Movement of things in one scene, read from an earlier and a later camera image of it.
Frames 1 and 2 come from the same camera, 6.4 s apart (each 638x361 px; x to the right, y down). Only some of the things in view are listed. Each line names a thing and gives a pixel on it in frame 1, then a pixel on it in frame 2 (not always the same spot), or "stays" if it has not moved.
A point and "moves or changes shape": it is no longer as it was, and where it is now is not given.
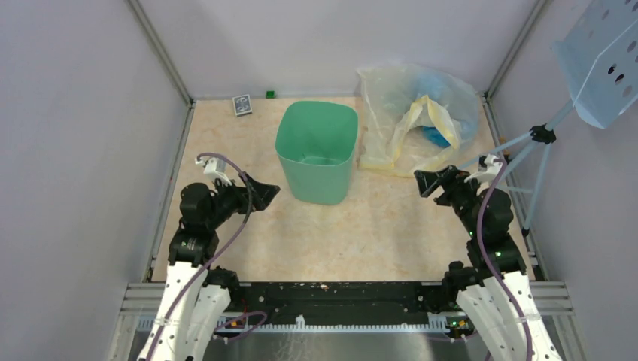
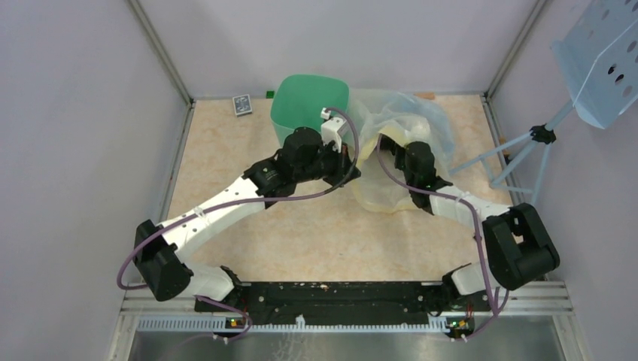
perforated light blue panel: [600, 56] stays
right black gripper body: [460, 195] to [401, 164]
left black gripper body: [229, 200] to [329, 165]
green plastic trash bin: [316, 141] moves or changes shape
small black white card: [242, 105] stays
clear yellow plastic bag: [412, 119] moves or changes shape
